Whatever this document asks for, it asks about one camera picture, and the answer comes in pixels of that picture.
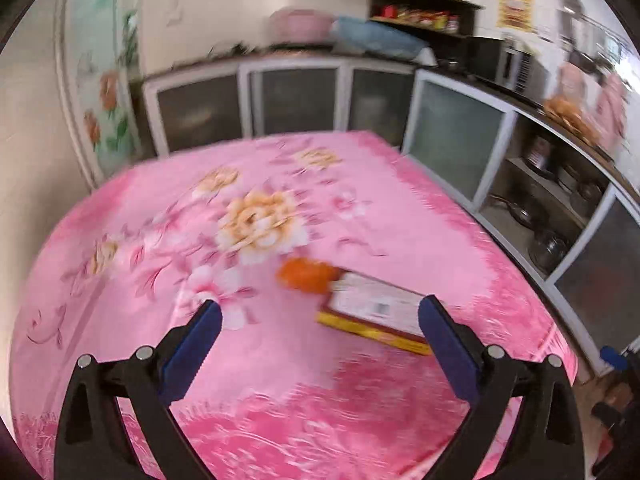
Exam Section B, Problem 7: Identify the pink floral tablecloth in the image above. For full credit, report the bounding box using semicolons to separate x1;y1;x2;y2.
10;132;578;479

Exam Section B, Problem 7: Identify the pink thermos flask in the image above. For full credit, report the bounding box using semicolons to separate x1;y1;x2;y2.
556;62;586;106
596;73;627;154

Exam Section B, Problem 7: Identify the bag of orange snacks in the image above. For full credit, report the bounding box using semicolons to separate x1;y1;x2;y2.
544;96;600;146

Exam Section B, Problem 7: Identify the white kitchen cabinet run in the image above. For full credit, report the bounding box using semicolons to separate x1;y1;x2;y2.
141;52;639;374

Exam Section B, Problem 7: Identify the dark wooden spice shelf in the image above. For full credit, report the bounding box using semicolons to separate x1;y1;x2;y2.
368;0;484;58

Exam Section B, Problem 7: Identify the orange peel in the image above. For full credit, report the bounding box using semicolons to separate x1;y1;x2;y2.
278;257;342;295

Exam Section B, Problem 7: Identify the yellow wall poster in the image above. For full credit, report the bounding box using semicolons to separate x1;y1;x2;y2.
497;0;534;32

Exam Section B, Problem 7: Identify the blue plastic basin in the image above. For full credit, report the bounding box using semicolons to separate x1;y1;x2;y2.
331;16;431;62

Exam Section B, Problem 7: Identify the black microwave oven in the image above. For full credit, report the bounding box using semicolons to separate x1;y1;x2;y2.
465;36;548;103

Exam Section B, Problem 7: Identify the hanging utensil rack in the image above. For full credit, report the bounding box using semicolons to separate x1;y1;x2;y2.
558;0;628;79

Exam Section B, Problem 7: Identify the yellow white carton box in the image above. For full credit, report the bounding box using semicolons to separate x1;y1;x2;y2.
317;270;432;356

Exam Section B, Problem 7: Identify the glass door with flower decals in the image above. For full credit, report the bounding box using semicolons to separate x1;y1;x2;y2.
54;0;141;188

